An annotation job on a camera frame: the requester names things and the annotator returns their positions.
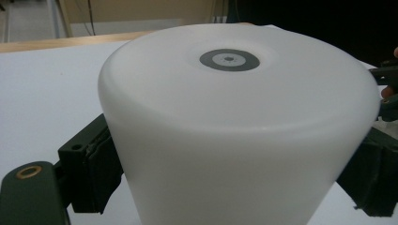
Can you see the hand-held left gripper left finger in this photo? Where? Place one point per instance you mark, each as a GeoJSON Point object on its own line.
{"type": "Point", "coordinates": [90, 168]}

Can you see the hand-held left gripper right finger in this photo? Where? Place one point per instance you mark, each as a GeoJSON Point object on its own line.
{"type": "Point", "coordinates": [372, 178]}

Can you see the white plastic cylinder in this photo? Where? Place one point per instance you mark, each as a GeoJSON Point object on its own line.
{"type": "Point", "coordinates": [234, 140]}

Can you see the white table sheet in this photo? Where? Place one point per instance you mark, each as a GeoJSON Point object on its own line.
{"type": "Point", "coordinates": [47, 93]}

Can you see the wooden table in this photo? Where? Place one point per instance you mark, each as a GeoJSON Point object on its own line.
{"type": "Point", "coordinates": [62, 42]}

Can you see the beige wooden desk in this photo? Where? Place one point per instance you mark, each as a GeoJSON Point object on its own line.
{"type": "Point", "coordinates": [140, 9]}

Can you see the metal frame rail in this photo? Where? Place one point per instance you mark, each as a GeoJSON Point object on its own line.
{"type": "Point", "coordinates": [61, 15]}

